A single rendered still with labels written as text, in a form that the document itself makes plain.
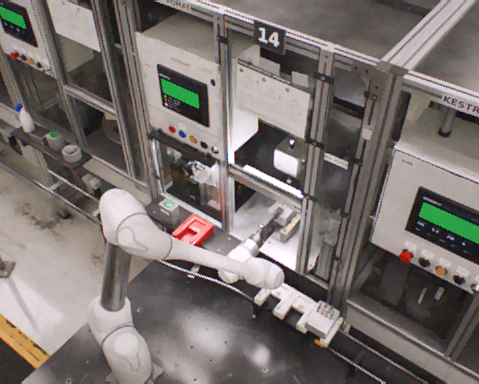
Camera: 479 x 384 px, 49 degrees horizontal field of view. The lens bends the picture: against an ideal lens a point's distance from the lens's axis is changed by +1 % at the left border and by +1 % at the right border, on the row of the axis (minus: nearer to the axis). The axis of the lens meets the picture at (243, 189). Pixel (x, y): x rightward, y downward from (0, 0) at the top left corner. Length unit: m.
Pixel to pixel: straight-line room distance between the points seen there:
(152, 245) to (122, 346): 0.54
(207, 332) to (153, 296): 0.33
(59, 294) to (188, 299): 1.24
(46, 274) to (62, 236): 0.33
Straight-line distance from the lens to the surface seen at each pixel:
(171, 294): 2.60
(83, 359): 2.51
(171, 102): 2.16
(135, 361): 2.19
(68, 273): 3.68
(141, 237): 1.77
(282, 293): 2.36
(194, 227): 2.49
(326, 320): 2.24
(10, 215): 4.18
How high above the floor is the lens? 2.83
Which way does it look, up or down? 45 degrees down
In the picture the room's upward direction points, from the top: straight up
